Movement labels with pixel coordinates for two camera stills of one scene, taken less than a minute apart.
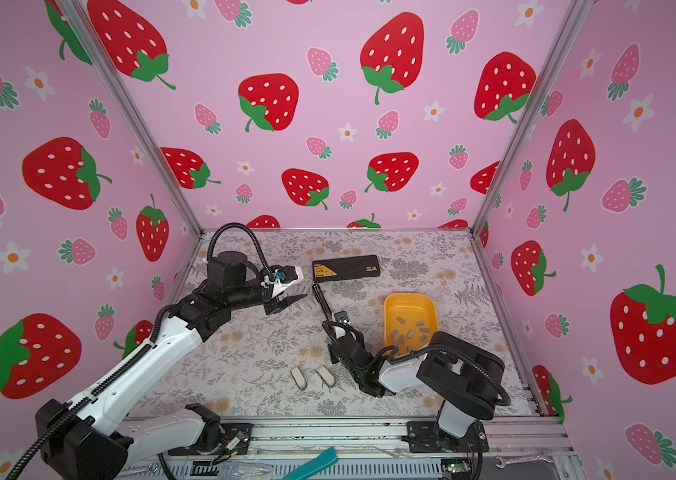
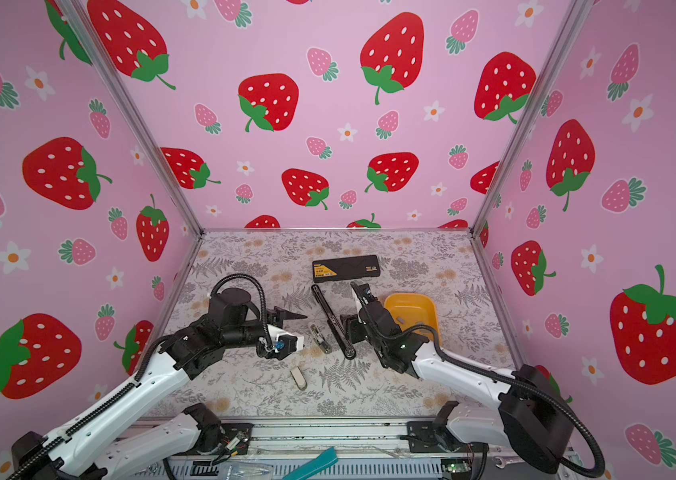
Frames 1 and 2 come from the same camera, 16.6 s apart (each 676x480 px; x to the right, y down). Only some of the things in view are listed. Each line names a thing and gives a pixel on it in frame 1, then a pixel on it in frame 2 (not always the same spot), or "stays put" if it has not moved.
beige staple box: (326, 376) → (320, 340)
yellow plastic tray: (410, 321) stays put
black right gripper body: (332, 346) → (355, 327)
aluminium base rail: (389, 437) stays put
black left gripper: (269, 294) → (272, 323)
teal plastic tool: (323, 461) stays put
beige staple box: (299, 378) stays put
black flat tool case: (347, 268) stays put
